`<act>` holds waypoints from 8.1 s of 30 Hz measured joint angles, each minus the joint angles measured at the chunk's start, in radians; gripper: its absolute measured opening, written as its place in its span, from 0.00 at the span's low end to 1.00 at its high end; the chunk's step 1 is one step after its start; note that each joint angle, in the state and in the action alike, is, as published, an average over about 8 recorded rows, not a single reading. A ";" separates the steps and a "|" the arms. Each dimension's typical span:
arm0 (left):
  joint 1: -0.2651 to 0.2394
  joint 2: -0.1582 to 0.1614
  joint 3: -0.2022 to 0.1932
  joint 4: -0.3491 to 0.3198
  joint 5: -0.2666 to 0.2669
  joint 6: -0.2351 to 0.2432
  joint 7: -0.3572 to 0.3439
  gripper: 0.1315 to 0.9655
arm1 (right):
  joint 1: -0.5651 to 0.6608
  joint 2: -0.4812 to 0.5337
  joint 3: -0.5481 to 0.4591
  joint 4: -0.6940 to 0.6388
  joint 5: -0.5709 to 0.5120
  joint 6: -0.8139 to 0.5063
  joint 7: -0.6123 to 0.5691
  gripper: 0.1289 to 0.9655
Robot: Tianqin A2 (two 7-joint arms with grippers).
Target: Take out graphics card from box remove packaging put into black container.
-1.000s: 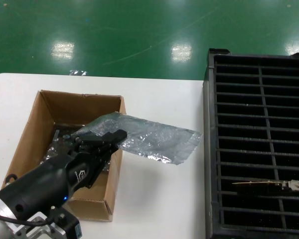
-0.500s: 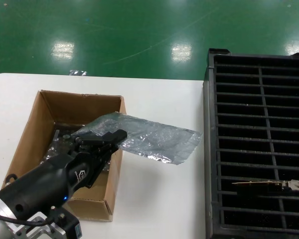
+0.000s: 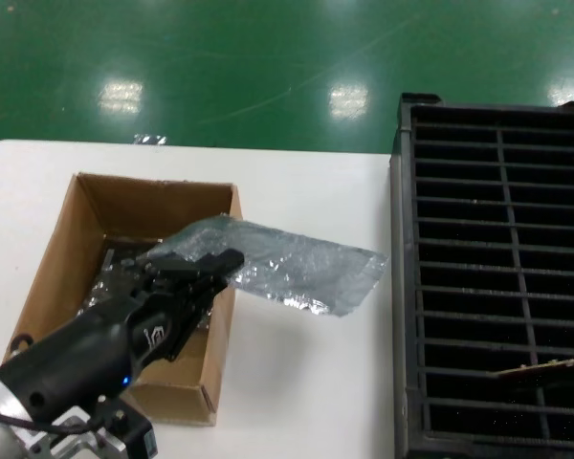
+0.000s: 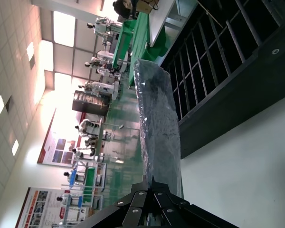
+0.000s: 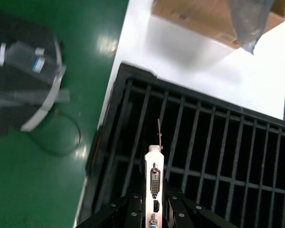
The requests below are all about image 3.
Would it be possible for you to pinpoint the brown cardboard box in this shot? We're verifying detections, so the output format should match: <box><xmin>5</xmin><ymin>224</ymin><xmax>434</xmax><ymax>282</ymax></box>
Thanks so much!
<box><xmin>3</xmin><ymin>172</ymin><xmax>246</xmax><ymax>426</ymax></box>

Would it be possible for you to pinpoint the silver left wrist mount bracket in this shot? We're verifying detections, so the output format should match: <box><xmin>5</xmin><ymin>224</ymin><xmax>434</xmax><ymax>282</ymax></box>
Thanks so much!
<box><xmin>28</xmin><ymin>410</ymin><xmax>128</xmax><ymax>459</ymax></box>

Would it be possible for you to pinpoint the graphics card with metal bracket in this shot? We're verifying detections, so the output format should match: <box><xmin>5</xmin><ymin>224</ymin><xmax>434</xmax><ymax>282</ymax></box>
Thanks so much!
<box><xmin>499</xmin><ymin>356</ymin><xmax>574</xmax><ymax>383</ymax></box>

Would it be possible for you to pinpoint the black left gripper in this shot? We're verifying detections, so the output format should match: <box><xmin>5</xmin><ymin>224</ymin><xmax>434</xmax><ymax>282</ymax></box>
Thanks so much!
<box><xmin>2</xmin><ymin>247</ymin><xmax>247</xmax><ymax>425</ymax></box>

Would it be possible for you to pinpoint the bagged graphics cards pile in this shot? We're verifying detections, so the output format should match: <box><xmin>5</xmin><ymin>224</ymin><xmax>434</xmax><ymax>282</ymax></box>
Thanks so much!
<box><xmin>78</xmin><ymin>233</ymin><xmax>224</xmax><ymax>331</ymax></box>

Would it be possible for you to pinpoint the black slotted container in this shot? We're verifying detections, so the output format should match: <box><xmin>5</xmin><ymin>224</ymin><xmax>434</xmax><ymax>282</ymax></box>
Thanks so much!
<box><xmin>389</xmin><ymin>92</ymin><xmax>574</xmax><ymax>459</ymax></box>

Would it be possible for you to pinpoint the silver antistatic bag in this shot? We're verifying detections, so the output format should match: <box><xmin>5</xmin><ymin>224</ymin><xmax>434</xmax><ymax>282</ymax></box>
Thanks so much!
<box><xmin>147</xmin><ymin>214</ymin><xmax>388</xmax><ymax>317</ymax></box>

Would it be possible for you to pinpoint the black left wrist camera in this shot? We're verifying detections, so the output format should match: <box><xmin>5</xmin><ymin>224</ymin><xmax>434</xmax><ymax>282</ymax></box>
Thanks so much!
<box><xmin>95</xmin><ymin>395</ymin><xmax>160</xmax><ymax>459</ymax></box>

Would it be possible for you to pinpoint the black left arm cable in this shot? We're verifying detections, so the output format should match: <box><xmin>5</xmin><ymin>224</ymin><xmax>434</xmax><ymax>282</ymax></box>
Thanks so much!
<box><xmin>0</xmin><ymin>405</ymin><xmax>107</xmax><ymax>435</ymax></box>

